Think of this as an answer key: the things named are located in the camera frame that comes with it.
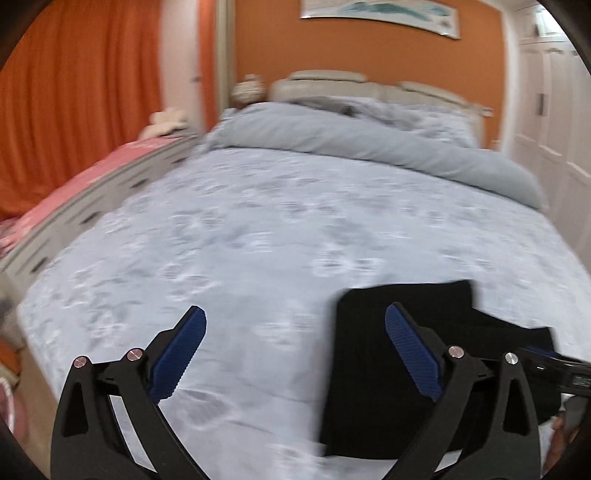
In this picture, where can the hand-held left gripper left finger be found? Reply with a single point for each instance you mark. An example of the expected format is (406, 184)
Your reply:
(182, 353)

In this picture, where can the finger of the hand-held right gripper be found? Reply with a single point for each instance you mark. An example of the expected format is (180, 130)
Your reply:
(540, 353)

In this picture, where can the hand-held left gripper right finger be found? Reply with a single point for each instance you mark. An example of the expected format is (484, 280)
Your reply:
(413, 353)

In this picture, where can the black pants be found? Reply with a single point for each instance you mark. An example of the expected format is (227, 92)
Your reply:
(369, 392)

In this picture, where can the person's right hand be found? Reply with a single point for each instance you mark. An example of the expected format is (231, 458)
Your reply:
(561, 443)

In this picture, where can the bed with butterfly sheet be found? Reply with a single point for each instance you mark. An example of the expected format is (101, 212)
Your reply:
(258, 240)

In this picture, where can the white drawer cabinet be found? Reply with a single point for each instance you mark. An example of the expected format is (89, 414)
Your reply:
(92, 212)

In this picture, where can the pink cloth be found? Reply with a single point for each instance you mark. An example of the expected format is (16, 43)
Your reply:
(83, 184)

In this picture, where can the grey duvet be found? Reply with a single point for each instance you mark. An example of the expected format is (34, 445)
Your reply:
(351, 134)

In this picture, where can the white flower cushion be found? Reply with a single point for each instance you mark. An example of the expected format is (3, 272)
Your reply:
(164, 123)

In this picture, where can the white wardrobe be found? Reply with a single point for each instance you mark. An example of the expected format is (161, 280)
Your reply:
(549, 120)

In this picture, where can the butterfly print pillow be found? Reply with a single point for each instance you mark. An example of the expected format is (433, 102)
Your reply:
(415, 117)

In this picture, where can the dark grey cloth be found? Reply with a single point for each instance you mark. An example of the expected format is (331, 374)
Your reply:
(332, 105)

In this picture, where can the white bedside ornament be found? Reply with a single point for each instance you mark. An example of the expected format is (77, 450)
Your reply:
(249, 90)

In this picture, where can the wide orange curtain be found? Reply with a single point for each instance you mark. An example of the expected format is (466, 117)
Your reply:
(78, 92)

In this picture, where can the narrow orange curtain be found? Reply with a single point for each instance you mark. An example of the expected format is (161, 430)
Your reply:
(207, 60)

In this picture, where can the beige curtain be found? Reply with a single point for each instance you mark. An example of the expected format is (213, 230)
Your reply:
(225, 50)

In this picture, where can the framed wall picture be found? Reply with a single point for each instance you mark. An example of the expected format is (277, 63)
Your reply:
(378, 11)

